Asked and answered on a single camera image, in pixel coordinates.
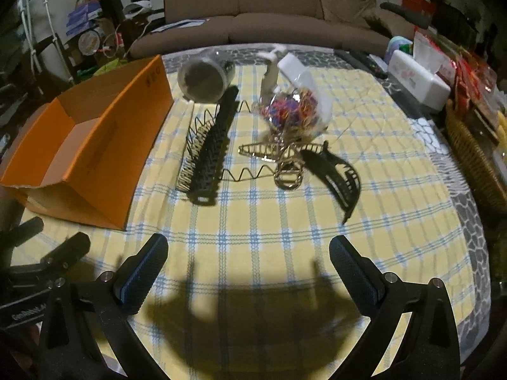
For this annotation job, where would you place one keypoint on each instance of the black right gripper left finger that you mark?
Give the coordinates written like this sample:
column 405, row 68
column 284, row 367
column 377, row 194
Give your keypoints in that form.
column 67, row 348

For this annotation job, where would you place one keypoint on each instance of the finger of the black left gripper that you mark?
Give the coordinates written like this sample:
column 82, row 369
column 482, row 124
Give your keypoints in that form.
column 56, row 263
column 22, row 233

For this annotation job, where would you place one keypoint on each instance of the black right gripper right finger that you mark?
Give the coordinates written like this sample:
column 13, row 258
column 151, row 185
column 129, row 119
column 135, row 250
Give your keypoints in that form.
column 430, row 346

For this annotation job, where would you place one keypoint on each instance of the black hair brush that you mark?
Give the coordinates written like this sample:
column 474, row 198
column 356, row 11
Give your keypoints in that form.
column 206, row 171

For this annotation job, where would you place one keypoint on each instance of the black hair claw clip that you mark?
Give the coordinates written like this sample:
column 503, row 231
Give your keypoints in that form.
column 337, row 174

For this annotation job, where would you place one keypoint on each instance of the clear jar with black clips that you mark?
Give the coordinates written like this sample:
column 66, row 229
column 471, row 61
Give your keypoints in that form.
column 206, row 75

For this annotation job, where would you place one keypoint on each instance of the gold hair claw clip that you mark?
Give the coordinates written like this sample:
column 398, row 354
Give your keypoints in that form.
column 285, row 155

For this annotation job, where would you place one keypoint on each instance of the bag of colourful rubber bands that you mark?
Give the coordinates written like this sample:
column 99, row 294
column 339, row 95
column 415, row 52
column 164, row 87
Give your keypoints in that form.
column 299, row 111

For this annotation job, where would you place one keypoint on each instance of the white folding phone stand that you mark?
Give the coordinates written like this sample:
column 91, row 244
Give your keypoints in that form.
column 280, row 61

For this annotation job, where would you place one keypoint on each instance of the orange cardboard box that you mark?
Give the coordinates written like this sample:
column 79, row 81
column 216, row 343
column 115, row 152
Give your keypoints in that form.
column 79, row 158

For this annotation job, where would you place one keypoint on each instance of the woven wicker basket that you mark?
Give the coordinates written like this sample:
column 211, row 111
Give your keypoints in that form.
column 487, row 190

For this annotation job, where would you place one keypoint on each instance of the green bag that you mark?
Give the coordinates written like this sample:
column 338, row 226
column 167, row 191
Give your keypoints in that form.
column 112, row 65

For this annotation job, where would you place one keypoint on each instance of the yellow plaid tablecloth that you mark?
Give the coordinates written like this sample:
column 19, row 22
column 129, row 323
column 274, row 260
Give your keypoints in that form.
column 248, row 290

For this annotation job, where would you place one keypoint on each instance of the papers on sofa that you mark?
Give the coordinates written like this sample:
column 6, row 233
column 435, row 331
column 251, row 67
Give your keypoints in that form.
column 188, row 23

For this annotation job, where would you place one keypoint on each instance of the white tissue box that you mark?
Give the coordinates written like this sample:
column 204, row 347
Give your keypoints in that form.
column 428, row 89

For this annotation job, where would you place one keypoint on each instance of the black remote control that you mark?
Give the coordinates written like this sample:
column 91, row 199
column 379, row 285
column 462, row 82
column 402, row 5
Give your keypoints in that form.
column 361, row 61

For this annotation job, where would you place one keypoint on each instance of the pastel round container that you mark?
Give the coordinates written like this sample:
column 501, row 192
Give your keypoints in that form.
column 395, row 43

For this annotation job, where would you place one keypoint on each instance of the brown sofa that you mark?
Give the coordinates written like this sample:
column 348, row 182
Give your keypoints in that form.
column 297, row 22

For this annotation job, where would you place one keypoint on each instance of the red box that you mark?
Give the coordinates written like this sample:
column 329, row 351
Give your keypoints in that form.
column 424, row 7

